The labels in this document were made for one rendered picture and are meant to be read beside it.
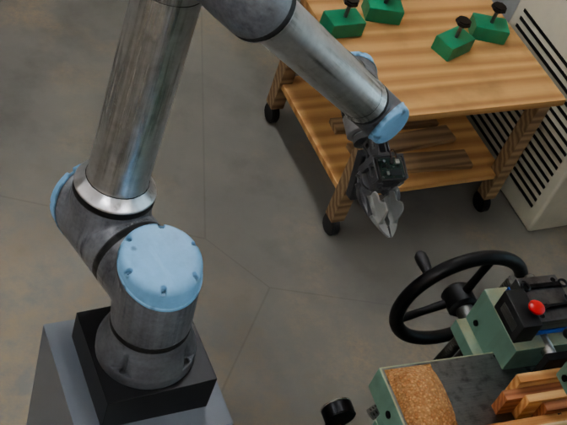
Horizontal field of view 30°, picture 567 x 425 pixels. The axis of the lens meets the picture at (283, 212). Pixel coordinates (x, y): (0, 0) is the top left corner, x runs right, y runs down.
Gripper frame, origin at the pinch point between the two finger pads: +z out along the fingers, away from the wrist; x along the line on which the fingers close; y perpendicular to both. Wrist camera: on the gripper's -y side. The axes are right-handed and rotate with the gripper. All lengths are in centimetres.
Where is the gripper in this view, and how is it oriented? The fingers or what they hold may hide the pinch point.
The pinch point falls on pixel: (386, 232)
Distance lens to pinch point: 210.3
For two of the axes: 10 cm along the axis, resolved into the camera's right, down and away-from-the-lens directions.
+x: 9.2, -0.6, 4.0
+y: 3.5, -3.5, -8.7
